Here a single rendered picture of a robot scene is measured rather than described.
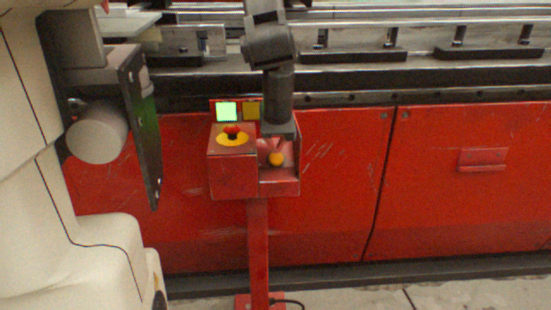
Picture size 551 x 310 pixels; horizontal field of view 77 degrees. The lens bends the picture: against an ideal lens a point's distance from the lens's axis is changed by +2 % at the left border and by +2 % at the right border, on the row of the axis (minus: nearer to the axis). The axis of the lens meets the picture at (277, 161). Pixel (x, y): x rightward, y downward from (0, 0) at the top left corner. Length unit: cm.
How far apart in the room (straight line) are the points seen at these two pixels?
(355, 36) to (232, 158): 54
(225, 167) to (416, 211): 75
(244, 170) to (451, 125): 65
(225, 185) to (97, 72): 45
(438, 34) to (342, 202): 58
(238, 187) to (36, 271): 50
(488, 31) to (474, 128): 28
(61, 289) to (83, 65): 19
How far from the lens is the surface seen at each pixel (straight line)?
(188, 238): 121
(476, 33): 121
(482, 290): 165
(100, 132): 33
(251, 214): 87
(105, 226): 39
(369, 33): 107
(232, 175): 74
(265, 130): 64
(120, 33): 79
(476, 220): 142
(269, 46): 56
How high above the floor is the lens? 113
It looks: 31 degrees down
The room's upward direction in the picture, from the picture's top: straight up
